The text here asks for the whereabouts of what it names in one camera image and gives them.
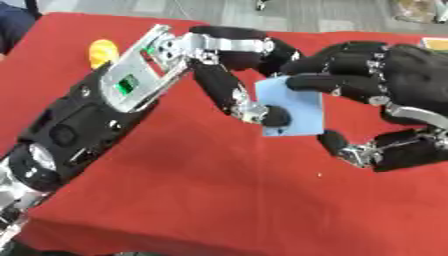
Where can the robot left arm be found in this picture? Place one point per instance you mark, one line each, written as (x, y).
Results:
(87, 116)

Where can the yellow toy fruit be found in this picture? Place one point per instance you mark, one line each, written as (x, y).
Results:
(103, 52)

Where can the tan bag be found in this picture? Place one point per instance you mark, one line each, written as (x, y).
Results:
(415, 10)

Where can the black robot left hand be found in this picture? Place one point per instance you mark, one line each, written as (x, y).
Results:
(221, 66)

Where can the person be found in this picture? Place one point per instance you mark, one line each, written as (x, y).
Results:
(13, 26)

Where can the light blue square block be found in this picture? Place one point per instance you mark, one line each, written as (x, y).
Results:
(297, 110)

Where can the cardboard box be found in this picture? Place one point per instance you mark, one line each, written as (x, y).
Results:
(434, 44)

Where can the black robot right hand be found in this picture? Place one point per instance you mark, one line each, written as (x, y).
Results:
(396, 76)

